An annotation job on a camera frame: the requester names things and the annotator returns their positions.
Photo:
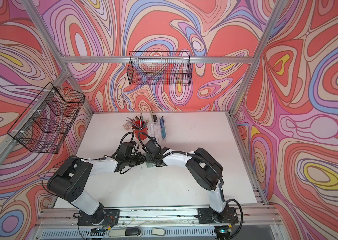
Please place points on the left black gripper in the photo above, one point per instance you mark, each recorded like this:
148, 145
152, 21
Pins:
140, 159

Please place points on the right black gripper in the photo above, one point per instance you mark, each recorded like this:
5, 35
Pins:
150, 157

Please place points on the mint green card wallet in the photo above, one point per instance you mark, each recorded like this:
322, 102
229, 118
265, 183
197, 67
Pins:
149, 164

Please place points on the clear acrylic card holder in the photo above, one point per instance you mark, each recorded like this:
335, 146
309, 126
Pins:
155, 130

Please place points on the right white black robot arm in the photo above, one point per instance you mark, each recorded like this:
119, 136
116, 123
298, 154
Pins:
207, 172

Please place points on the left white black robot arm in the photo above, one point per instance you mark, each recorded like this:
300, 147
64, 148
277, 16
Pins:
70, 179

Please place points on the blue VIP card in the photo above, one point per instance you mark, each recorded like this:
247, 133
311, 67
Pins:
162, 122

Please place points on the red pen cup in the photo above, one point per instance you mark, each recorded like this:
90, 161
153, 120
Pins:
140, 129

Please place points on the pink calculator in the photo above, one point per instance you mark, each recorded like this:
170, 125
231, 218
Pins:
128, 126

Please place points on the back black wire basket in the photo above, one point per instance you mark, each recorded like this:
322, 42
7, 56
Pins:
160, 68

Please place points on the black wire basket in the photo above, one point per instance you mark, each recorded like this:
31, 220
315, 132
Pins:
160, 68
44, 125

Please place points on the left black wire basket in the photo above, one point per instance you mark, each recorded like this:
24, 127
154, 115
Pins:
44, 125

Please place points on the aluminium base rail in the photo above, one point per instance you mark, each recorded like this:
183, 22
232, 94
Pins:
259, 222

